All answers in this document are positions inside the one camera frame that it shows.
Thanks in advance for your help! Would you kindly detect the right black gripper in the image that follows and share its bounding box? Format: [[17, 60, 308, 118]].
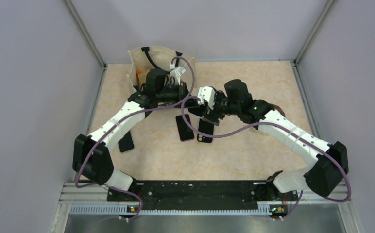
[[202, 92, 241, 126]]

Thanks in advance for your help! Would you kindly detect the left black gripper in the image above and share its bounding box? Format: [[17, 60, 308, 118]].
[[156, 81, 200, 108]]

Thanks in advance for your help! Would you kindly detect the black phone case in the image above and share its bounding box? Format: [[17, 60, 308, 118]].
[[197, 119, 214, 144]]

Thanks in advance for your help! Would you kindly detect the black smartphone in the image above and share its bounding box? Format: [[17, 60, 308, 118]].
[[175, 114, 195, 142]]

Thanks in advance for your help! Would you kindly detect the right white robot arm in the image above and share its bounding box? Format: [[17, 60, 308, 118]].
[[198, 79, 349, 200]]

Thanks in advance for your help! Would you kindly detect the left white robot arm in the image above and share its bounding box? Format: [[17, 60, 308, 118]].
[[72, 66, 193, 201]]

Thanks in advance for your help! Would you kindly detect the black phone at left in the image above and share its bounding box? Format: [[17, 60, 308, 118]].
[[118, 131, 135, 153]]

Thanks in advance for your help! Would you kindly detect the paper cup with label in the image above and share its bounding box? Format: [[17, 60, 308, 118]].
[[252, 104, 288, 136]]

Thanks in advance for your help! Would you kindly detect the beige canvas tote bag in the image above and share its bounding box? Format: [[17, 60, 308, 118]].
[[127, 46, 196, 94]]

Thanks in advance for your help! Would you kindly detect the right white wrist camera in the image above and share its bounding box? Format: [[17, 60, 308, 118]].
[[197, 86, 216, 110]]

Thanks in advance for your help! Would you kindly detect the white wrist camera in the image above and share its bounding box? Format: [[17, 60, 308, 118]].
[[197, 86, 216, 110], [170, 66, 187, 85]]

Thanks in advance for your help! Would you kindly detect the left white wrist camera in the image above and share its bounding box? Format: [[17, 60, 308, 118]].
[[170, 66, 187, 85]]

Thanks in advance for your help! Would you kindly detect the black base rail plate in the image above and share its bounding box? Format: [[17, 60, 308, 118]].
[[107, 180, 298, 211]]

